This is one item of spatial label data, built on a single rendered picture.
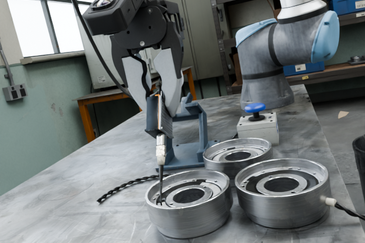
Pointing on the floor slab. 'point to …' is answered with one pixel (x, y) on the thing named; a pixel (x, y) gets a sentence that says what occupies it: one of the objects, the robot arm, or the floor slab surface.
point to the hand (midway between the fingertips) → (159, 110)
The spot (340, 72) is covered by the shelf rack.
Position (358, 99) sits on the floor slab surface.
